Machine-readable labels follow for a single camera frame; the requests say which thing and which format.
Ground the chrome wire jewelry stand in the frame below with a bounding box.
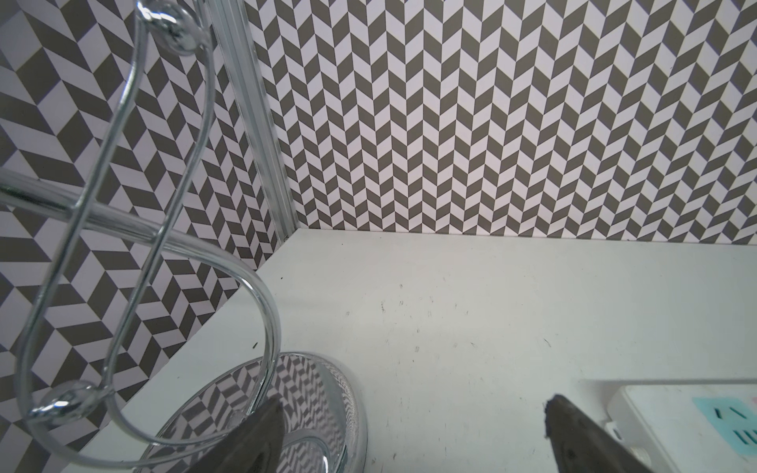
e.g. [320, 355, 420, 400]
[0, 0, 368, 473]

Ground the white multicolour power strip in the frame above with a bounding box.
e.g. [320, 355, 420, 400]
[605, 382, 756, 472]

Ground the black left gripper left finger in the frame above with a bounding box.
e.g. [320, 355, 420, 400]
[188, 396, 286, 473]

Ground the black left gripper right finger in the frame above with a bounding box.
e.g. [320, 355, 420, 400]
[545, 394, 652, 473]

